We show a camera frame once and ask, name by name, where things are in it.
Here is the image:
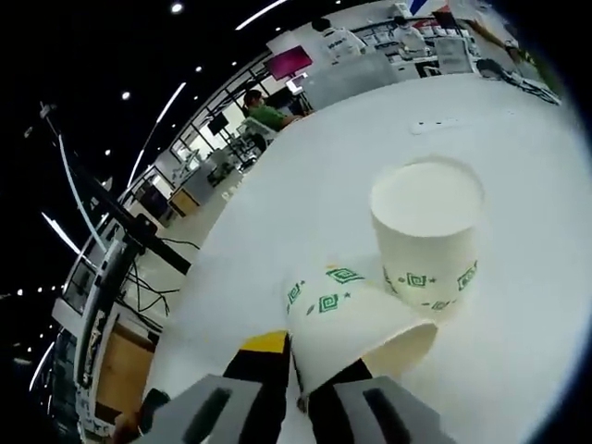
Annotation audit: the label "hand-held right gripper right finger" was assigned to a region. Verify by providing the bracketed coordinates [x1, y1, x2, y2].
[305, 359, 462, 444]

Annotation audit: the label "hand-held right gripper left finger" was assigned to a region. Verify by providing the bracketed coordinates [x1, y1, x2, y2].
[138, 328, 297, 444]

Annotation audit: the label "green print paper cup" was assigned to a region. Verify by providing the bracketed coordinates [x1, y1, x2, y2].
[368, 155, 486, 321]
[281, 265, 439, 401]

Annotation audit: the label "wooden cabinet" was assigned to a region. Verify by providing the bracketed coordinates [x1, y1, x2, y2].
[95, 317, 159, 416]
[167, 186, 201, 219]

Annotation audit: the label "white stand column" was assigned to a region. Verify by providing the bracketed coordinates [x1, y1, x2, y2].
[75, 240, 130, 386]

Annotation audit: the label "black tripod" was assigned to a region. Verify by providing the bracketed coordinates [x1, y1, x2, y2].
[38, 101, 193, 275]

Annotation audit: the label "white table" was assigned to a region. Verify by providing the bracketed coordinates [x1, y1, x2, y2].
[142, 73, 573, 444]

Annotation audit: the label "white office chair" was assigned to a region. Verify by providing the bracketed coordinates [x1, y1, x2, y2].
[241, 115, 279, 150]

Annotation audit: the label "small white monitor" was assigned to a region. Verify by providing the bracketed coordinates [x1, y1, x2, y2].
[285, 71, 309, 94]

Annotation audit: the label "pink monitor screen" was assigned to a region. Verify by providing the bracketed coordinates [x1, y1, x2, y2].
[270, 45, 313, 80]

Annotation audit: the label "grey office chair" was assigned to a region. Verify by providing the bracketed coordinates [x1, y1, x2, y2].
[433, 36, 478, 76]

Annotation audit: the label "black floor cables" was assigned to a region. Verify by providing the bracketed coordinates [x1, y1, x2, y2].
[121, 249, 187, 321]

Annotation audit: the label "black cable bundle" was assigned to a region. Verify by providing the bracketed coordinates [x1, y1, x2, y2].
[475, 57, 563, 105]

